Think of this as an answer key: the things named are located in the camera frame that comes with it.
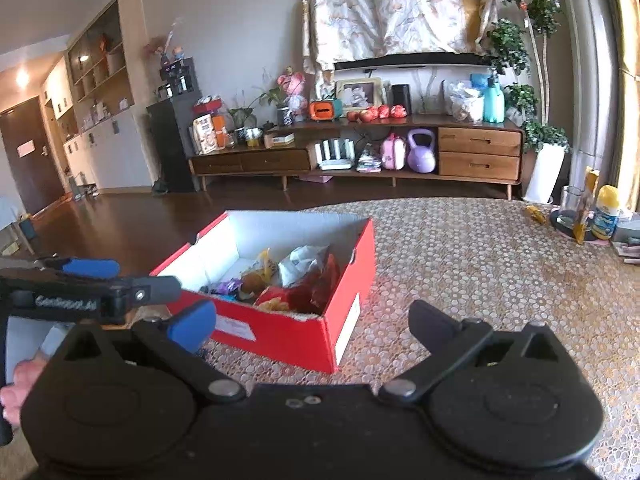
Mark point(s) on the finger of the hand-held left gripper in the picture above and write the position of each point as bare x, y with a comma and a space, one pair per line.
92, 267
155, 290

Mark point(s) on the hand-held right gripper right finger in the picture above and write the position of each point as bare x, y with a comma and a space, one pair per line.
429, 321

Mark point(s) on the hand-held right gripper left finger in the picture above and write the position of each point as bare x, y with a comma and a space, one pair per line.
192, 324

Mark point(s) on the purple candy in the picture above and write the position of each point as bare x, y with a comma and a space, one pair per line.
225, 289

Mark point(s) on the yellow snack packet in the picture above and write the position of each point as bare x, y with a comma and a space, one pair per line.
260, 272

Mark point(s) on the red cardboard shoe box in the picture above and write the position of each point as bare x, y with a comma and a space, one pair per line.
280, 335

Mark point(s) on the crinkled red foil snack bag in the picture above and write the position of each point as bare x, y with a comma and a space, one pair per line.
325, 280

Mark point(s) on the white cartoon snack bag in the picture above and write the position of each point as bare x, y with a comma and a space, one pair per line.
300, 265

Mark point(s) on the person's left hand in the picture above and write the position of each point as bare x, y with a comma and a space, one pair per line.
17, 390

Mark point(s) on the dark wooden door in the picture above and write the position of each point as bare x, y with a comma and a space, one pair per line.
30, 160

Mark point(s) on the black tall cabinet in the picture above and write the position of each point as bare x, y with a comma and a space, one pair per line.
170, 150

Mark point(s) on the small yellow wrapper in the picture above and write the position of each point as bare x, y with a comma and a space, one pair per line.
537, 214

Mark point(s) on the pink round placemat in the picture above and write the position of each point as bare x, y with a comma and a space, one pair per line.
562, 230

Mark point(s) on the purple kettlebell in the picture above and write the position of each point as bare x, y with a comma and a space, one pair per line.
421, 157

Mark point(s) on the orange and white carton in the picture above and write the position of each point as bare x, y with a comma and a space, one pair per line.
209, 135

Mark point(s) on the stack of colourful packets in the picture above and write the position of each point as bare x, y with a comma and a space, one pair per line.
369, 162

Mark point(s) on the pink small bag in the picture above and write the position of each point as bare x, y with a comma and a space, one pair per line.
393, 155

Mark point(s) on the wooden TV cabinet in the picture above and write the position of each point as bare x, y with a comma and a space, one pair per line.
480, 152

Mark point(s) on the clear drinking glass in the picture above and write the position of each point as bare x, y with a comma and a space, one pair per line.
567, 207

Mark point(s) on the white planter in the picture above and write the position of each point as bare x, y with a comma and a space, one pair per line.
545, 175

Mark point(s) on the white router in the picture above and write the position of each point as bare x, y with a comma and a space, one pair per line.
335, 156

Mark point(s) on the red lidded container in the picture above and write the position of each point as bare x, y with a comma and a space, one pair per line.
207, 106

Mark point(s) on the brown flat box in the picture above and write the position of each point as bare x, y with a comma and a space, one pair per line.
279, 140

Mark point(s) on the tall yellow packet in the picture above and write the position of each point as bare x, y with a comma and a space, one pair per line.
586, 200

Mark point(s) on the green houseplant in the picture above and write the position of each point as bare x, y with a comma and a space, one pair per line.
245, 112

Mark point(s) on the black coffee machine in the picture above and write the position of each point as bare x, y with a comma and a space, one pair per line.
177, 80

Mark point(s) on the yellow lidded white tub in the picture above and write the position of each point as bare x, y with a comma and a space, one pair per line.
606, 215

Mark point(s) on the stack of books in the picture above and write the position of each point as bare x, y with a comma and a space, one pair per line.
629, 254

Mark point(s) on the red wrapped apple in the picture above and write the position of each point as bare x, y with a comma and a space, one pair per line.
368, 116
354, 116
398, 111
383, 112

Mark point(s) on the black striped cup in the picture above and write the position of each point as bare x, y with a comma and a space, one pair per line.
285, 116

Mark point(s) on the grey rectangular box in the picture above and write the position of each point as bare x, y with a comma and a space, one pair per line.
627, 232

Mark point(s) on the clear plastic bag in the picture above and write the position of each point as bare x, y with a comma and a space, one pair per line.
465, 105

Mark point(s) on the black speaker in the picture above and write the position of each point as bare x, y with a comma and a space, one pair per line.
401, 100

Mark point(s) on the teal spray bottle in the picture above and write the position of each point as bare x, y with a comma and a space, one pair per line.
494, 102

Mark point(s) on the dried flower decoration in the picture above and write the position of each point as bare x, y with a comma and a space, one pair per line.
167, 45

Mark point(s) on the orange and teal box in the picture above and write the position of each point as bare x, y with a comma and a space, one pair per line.
325, 110

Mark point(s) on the pink flower bouquet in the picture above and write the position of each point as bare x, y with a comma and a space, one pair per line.
294, 87

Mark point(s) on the black television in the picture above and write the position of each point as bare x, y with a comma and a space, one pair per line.
410, 60

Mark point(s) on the green artificial tree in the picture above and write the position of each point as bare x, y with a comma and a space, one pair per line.
515, 45

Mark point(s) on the grey standing air conditioner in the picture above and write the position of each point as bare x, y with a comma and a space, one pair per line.
585, 60

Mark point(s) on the gold curtain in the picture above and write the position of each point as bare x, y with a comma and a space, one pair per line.
629, 85

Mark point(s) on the floral dust cover cloth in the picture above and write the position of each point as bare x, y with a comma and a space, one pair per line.
390, 5

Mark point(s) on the wooden wall shelf unit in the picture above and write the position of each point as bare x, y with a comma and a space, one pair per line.
105, 85

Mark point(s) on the cream photo frame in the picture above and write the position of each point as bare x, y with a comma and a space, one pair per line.
357, 94

